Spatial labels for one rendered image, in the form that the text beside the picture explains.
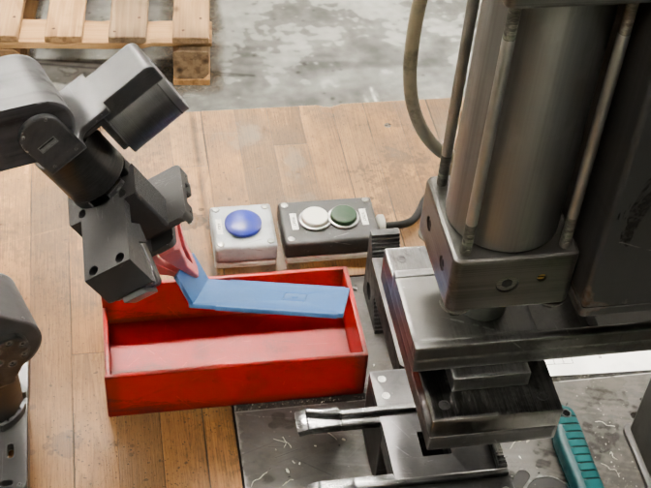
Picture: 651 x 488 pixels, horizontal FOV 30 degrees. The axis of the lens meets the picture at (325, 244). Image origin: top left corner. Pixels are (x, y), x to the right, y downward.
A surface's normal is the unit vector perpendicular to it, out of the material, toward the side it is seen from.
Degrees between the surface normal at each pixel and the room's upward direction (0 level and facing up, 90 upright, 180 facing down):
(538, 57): 90
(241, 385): 90
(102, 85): 30
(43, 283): 0
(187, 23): 0
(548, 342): 90
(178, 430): 0
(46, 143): 90
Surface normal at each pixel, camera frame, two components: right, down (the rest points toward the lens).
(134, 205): 0.18, 0.72
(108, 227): -0.46, -0.55
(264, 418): 0.06, -0.71
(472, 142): -0.85, 0.33
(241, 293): 0.03, -0.95
